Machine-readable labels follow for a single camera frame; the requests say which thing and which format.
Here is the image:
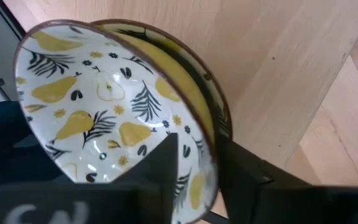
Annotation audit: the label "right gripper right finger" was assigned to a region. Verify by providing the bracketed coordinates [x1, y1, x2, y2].
[218, 134, 310, 224]

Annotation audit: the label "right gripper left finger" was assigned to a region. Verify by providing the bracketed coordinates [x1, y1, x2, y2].
[112, 133, 179, 224]

